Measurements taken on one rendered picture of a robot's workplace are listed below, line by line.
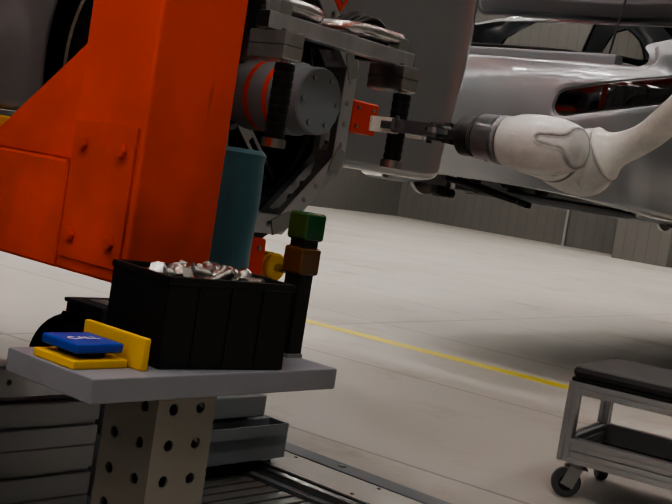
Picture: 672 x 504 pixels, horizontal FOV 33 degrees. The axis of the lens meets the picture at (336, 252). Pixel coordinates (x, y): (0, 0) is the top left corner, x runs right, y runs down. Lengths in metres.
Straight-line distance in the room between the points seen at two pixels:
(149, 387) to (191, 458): 0.17
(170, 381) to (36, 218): 0.47
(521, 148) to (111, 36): 0.76
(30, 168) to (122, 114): 0.22
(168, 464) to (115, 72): 0.56
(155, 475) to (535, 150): 0.92
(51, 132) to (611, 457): 1.71
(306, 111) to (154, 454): 0.89
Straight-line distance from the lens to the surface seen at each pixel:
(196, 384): 1.42
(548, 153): 2.01
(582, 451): 2.97
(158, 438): 1.45
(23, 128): 1.84
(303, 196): 2.37
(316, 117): 2.16
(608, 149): 2.14
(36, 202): 1.77
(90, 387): 1.32
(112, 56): 1.66
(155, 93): 1.59
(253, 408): 2.46
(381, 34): 2.22
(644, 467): 2.93
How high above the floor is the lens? 0.72
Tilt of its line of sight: 4 degrees down
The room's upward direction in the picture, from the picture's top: 9 degrees clockwise
